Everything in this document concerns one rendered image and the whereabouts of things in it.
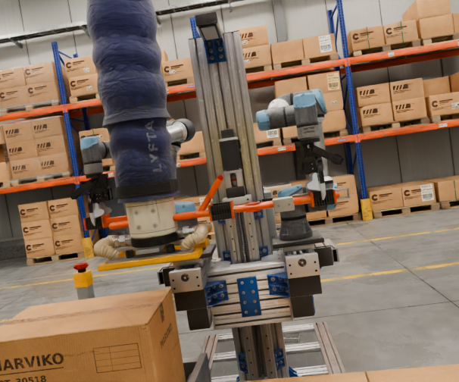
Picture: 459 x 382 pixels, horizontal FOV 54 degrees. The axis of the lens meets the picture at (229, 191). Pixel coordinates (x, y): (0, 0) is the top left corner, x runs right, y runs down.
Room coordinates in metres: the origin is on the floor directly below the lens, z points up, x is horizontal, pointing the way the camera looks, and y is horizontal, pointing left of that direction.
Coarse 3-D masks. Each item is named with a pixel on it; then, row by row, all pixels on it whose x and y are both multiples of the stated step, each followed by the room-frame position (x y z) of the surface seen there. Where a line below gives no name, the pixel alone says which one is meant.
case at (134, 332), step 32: (32, 320) 1.65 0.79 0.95; (64, 320) 1.59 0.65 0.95; (96, 320) 1.53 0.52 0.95; (128, 320) 1.48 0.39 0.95; (160, 320) 1.58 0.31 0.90; (0, 352) 1.46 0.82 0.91; (32, 352) 1.45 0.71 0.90; (64, 352) 1.44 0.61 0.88; (96, 352) 1.44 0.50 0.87; (128, 352) 1.43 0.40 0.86; (160, 352) 1.51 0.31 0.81
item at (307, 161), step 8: (296, 144) 1.55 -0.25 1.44; (304, 144) 1.55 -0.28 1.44; (312, 144) 1.55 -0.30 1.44; (296, 152) 1.57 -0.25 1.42; (304, 152) 1.55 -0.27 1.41; (312, 152) 1.55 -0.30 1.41; (304, 160) 1.53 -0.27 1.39; (312, 160) 1.53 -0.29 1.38; (320, 160) 1.52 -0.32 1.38; (304, 168) 1.58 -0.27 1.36; (312, 168) 1.53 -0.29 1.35
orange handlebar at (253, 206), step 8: (336, 192) 1.55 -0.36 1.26; (272, 200) 1.59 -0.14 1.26; (296, 200) 1.54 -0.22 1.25; (304, 200) 1.53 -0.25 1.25; (240, 208) 1.55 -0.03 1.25; (248, 208) 1.55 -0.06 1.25; (256, 208) 1.55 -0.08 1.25; (264, 208) 1.55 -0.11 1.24; (120, 216) 1.87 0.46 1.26; (176, 216) 1.57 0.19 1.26; (184, 216) 1.57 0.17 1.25; (192, 216) 1.56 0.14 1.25; (200, 216) 1.56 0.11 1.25; (208, 216) 1.57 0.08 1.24; (112, 224) 1.59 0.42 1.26; (120, 224) 1.58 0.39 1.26; (128, 224) 1.58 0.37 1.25
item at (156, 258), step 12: (132, 252) 1.51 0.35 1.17; (156, 252) 1.54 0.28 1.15; (168, 252) 1.49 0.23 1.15; (180, 252) 1.47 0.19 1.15; (192, 252) 1.46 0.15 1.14; (108, 264) 1.48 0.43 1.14; (120, 264) 1.47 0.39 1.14; (132, 264) 1.46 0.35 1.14; (144, 264) 1.46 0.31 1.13; (156, 264) 1.46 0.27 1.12
